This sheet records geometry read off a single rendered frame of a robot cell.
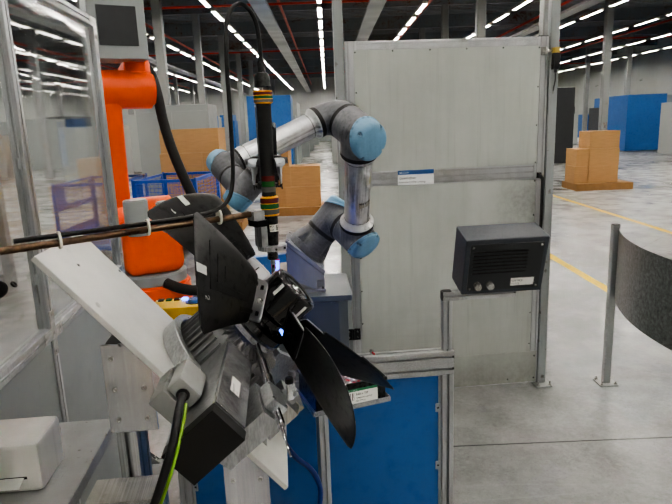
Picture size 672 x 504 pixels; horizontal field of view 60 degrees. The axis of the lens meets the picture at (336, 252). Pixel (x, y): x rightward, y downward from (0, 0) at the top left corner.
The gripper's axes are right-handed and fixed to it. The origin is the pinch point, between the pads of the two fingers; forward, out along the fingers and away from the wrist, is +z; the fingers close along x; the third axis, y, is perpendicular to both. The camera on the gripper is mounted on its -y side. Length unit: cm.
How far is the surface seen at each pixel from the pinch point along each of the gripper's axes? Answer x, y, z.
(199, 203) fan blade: 16.6, 9.6, -7.6
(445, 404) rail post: -53, 82, -37
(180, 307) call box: 28, 43, -34
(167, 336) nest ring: 23.2, 35.8, 11.6
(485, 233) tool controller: -64, 26, -36
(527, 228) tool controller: -78, 26, -38
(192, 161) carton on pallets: 128, 38, -793
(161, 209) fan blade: 24.1, 9.7, -0.3
